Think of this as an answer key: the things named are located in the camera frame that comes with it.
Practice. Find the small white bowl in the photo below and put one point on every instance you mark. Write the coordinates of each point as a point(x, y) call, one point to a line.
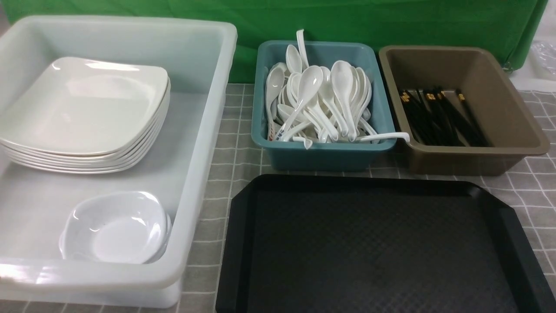
point(115, 239)
point(134, 203)

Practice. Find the white square rice plate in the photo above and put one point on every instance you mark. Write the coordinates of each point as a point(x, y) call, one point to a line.
point(85, 107)

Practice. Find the white ceramic soup spoon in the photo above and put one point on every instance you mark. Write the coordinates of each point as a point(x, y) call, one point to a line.
point(310, 81)

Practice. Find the pile of white soup spoons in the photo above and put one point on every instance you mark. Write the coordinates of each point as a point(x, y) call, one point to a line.
point(335, 115)

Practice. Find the black plastic serving tray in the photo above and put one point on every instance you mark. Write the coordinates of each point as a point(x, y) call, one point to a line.
point(326, 244)

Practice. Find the large white plastic tub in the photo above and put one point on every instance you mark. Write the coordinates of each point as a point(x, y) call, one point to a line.
point(197, 54)

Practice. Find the teal plastic spoon bin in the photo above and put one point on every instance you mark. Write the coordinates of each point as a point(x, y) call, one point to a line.
point(329, 157)

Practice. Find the black chopsticks in bin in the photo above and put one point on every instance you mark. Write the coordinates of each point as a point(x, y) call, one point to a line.
point(435, 120)

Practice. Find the small white bowl in tub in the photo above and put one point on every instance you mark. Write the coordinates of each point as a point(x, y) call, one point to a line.
point(115, 239)

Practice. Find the brown plastic chopstick bin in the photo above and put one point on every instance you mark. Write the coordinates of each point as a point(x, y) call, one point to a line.
point(498, 107)

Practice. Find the stack of white square plates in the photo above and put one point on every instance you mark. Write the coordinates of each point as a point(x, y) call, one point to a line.
point(108, 163)

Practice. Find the grey checked tablecloth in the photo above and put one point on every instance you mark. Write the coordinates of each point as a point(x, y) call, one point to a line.
point(234, 143)

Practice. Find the green backdrop cloth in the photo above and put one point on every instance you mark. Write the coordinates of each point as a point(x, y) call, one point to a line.
point(505, 28)

